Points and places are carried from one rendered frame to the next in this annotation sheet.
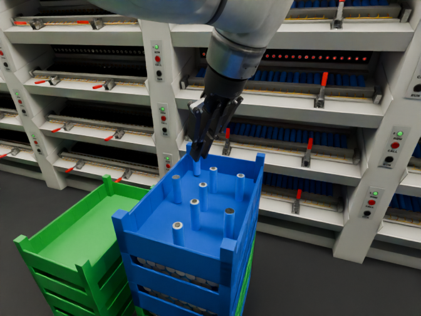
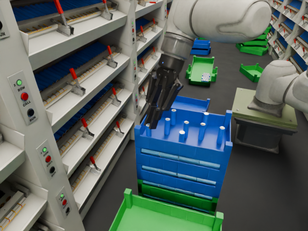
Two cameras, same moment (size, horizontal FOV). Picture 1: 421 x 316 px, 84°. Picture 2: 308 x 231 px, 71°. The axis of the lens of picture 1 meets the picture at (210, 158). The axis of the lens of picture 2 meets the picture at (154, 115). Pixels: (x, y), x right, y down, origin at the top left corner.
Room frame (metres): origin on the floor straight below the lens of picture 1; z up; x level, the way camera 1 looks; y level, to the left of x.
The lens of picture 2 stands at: (0.53, 0.60, 0.89)
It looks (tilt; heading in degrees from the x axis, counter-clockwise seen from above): 33 degrees down; 267
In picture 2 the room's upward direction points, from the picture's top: straight up
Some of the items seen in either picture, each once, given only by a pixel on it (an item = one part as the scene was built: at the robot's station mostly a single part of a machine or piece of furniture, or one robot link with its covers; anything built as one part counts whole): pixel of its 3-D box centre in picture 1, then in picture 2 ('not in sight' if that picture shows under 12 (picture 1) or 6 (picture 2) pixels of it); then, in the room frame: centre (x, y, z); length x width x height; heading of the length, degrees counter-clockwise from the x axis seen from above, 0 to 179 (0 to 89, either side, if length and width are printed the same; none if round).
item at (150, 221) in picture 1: (203, 194); (184, 128); (0.39, 0.01, 0.44); 0.30 x 0.20 x 0.08; 160
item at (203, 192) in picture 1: (203, 197); (185, 129); (0.39, 0.01, 0.44); 0.02 x 0.02 x 0.06
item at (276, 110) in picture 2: not in sight; (268, 101); (-0.21, -0.47, 0.26); 0.22 x 0.18 x 0.06; 53
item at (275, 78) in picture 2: not in sight; (277, 81); (-0.20, -0.44, 0.40); 0.18 x 0.16 x 0.22; 120
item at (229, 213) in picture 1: (228, 225); (205, 120); (0.31, -0.03, 0.44); 0.02 x 0.02 x 0.06
